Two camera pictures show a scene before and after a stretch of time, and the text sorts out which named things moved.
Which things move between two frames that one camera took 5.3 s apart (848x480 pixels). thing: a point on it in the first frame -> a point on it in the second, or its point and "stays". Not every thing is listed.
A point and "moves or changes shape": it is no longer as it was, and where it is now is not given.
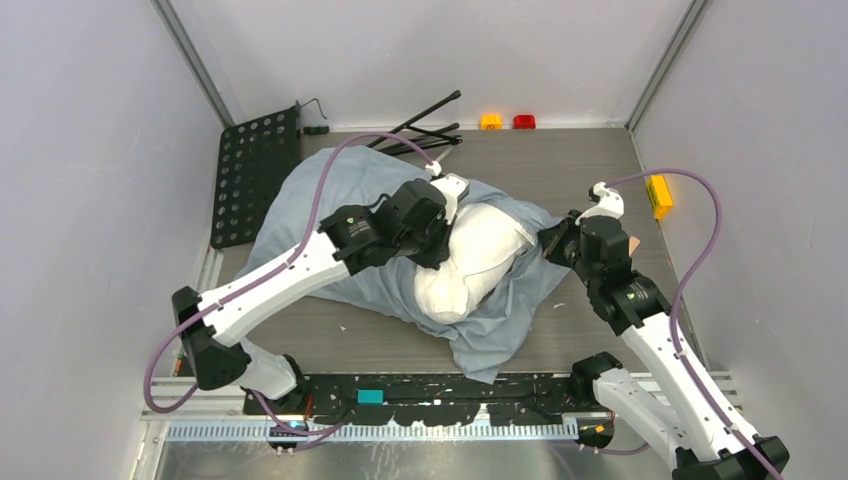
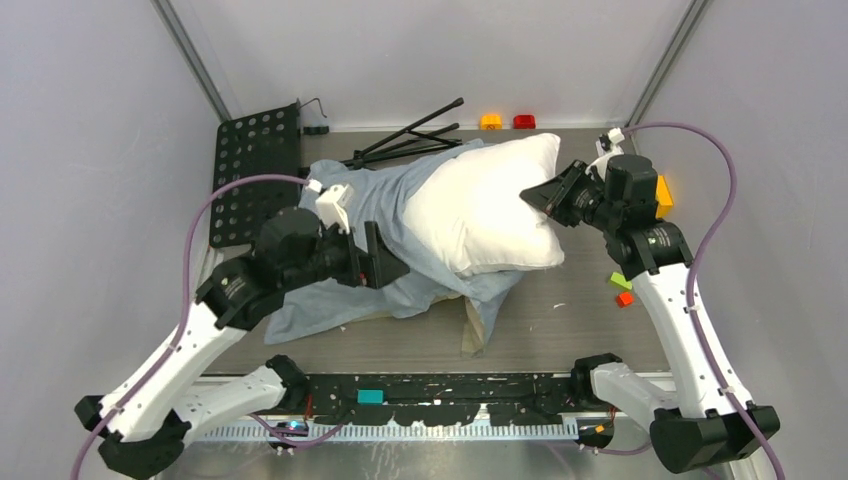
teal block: (370, 396) stays
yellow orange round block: (490, 122) stays
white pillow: (485, 243) -> (470, 204)
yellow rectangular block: (658, 195) stays
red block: (524, 122) stays
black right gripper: (554, 238) -> (554, 194)
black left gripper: (438, 250) -> (386, 263)
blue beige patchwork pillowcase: (357, 177) moves or changes shape
